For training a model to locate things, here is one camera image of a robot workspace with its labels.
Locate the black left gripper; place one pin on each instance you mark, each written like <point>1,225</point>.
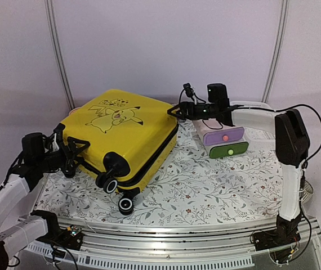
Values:
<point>72,146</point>

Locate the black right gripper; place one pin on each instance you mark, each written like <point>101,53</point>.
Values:
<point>183,106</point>

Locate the yellow Pikachu suitcase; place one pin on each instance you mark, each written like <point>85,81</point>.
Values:
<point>130,135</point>

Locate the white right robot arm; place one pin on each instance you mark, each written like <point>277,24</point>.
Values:
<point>291,138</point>

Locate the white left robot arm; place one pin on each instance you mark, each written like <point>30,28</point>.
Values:
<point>35,224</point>

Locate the pink purple drawer box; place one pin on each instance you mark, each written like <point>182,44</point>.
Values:
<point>211,132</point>

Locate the green drawer box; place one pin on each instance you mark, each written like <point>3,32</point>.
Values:
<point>226,150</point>

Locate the floral table mat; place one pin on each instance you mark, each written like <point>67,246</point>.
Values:
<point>189,189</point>

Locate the white plastic basket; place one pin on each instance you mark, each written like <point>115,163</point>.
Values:
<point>264,132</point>

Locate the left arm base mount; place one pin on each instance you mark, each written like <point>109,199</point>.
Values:
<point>70,238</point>

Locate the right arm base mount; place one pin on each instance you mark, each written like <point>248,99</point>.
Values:
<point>286,232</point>

